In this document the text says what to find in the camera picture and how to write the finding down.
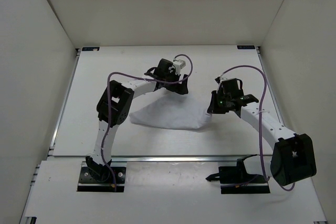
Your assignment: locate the aluminium rail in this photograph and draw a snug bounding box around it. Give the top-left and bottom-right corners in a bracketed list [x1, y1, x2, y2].
[111, 155, 254, 163]

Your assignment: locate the right blue label sticker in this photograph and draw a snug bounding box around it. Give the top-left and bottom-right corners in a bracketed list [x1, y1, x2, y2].
[237, 45, 255, 50]

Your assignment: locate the blue label sticker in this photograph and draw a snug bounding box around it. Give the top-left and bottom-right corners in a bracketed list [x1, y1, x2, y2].
[237, 45, 255, 50]
[81, 47, 100, 51]

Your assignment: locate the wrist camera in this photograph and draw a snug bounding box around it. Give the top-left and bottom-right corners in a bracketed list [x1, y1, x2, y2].
[173, 60, 186, 75]
[215, 76, 227, 84]

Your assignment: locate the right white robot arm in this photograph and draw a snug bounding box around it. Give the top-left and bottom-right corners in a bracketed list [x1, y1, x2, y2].
[207, 77, 317, 186]

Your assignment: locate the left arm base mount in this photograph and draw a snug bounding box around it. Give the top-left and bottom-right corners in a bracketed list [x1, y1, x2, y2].
[77, 162, 127, 193]

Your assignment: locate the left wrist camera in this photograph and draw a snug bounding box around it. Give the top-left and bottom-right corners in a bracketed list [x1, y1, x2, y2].
[173, 60, 186, 75]

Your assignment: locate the left blue label sticker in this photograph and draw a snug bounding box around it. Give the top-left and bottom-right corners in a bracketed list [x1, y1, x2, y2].
[81, 47, 100, 51]

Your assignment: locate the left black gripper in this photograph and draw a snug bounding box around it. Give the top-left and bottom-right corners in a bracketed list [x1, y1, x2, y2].
[163, 70, 188, 95]

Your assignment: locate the white skirt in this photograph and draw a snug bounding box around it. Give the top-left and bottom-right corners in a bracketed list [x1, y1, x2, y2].
[129, 93, 212, 131]

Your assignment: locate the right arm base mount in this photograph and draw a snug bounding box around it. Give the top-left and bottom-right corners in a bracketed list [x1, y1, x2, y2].
[205, 166, 270, 195]

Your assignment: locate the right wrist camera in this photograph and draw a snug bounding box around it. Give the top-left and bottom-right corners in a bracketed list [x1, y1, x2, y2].
[215, 76, 227, 84]

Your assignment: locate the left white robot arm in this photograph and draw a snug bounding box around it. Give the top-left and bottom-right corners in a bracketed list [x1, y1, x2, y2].
[86, 55, 193, 187]

